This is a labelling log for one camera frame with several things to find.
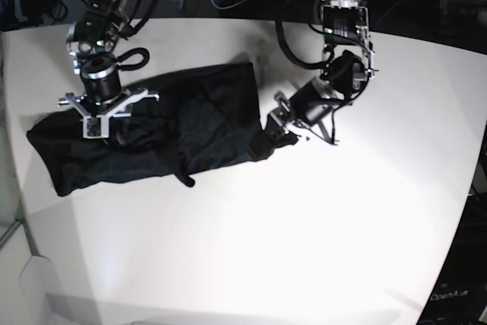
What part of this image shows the dark long-sleeve shirt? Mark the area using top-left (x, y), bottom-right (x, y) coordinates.
top-left (27, 63), bottom-right (298, 197)

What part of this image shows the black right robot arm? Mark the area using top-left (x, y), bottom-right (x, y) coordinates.
top-left (58, 0), bottom-right (159, 139)

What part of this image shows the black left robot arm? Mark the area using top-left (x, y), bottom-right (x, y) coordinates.
top-left (265, 0), bottom-right (376, 147)

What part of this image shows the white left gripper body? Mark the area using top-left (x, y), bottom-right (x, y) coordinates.
top-left (271, 91), bottom-right (339, 145)

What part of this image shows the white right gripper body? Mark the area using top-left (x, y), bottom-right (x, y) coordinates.
top-left (58, 88), bottom-right (160, 139)

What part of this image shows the black OpenArm base box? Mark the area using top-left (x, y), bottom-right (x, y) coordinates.
top-left (418, 193), bottom-right (486, 324)

